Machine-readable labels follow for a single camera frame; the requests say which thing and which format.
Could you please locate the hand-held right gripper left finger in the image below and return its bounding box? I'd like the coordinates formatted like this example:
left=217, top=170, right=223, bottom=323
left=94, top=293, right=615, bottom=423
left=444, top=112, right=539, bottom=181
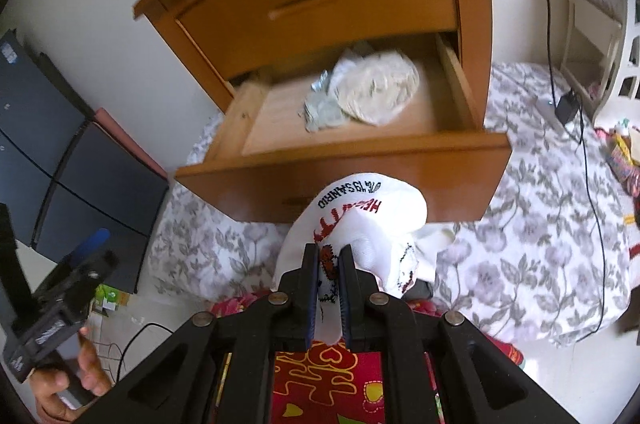
left=117, top=243, right=321, bottom=424

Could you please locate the black power adapter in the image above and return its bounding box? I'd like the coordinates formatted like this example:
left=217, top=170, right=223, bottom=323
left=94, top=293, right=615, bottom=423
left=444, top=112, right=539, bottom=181
left=555, top=89, right=581, bottom=127

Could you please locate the colourful knitted item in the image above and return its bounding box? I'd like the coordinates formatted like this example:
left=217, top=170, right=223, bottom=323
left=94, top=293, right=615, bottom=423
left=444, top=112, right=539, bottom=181
left=602, top=119, right=640, bottom=197

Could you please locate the white power strip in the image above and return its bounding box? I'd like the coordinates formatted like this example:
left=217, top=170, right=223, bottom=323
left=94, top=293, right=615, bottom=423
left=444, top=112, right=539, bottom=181
left=535, top=96, right=563, bottom=125

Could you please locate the black underwear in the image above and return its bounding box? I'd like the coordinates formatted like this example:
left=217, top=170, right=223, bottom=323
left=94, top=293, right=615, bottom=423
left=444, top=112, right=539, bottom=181
left=400, top=279, right=436, bottom=300

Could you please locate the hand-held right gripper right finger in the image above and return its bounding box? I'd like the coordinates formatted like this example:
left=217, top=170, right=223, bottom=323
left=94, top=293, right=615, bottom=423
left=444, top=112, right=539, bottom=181
left=339, top=244, right=543, bottom=424

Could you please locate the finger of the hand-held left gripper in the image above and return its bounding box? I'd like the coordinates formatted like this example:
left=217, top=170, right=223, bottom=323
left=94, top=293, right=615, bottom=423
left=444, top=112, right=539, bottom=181
left=69, top=228, right=112, bottom=269

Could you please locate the pink board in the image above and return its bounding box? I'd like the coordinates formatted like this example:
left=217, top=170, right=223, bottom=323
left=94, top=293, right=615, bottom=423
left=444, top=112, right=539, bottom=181
left=92, top=106, right=171, bottom=185

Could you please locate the black upright panel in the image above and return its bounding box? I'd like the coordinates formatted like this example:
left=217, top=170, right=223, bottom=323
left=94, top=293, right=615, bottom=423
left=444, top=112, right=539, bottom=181
left=0, top=203, right=31, bottom=330

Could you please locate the beige cloth in plastic bag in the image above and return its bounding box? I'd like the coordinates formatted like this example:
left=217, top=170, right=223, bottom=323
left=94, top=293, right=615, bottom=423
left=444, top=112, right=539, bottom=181
left=332, top=49, right=421, bottom=127

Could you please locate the person's left hand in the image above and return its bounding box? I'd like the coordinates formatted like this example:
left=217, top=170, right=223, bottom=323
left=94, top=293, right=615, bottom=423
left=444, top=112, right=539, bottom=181
left=30, top=326, right=113, bottom=422

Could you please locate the red floral blanket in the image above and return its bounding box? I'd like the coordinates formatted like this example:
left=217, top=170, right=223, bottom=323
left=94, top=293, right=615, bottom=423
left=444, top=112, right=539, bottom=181
left=207, top=289, right=526, bottom=424

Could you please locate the dark cabinet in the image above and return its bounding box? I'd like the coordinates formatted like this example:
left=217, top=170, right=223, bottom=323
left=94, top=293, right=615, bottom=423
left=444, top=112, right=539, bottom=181
left=0, top=29, right=171, bottom=295

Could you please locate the black power cable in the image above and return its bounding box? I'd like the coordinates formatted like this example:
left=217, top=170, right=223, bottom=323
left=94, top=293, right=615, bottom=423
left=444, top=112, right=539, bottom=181
left=487, top=0, right=608, bottom=320

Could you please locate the thin black cable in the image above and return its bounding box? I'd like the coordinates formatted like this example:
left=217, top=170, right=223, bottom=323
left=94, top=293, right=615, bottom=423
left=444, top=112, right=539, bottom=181
left=95, top=321, right=176, bottom=385

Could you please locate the wooden nightstand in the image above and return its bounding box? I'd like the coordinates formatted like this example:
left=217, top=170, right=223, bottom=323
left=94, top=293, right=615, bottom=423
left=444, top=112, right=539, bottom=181
left=132, top=0, right=493, bottom=130

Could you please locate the white plastic basket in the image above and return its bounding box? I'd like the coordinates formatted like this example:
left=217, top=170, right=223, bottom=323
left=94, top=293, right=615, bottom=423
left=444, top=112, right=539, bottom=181
left=592, top=0, right=640, bottom=125

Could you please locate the white towel with red stripes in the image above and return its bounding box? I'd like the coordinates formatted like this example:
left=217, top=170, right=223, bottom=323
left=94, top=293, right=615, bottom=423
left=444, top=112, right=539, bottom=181
left=622, top=214, right=640, bottom=265

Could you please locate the white shelf rack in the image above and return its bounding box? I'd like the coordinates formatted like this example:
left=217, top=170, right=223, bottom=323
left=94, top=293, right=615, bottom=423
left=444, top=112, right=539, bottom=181
left=557, top=0, right=628, bottom=120

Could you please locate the white printed sock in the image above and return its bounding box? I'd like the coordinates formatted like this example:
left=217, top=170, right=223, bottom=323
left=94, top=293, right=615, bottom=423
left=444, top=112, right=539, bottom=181
left=272, top=174, right=431, bottom=345

